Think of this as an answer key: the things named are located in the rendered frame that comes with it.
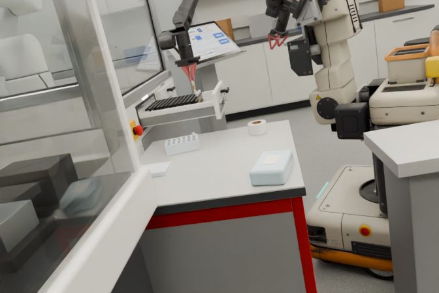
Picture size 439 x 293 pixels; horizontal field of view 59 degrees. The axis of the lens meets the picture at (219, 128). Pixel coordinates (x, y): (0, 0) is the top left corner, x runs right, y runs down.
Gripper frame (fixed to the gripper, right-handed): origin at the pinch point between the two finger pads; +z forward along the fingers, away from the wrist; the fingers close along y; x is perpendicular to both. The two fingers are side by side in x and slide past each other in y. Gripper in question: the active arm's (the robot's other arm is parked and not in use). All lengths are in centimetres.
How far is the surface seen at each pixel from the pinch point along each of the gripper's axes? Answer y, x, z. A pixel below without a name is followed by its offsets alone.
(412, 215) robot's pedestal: 65, -61, 41
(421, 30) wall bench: 203, 298, 29
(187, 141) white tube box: -0.7, -28.9, 18.6
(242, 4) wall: 13, 357, -43
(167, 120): -11.5, -11.4, 13.1
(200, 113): 2.5, -11.5, 12.9
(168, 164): -4.8, -44.7, 21.1
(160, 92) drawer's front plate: -20.9, 19.7, 5.5
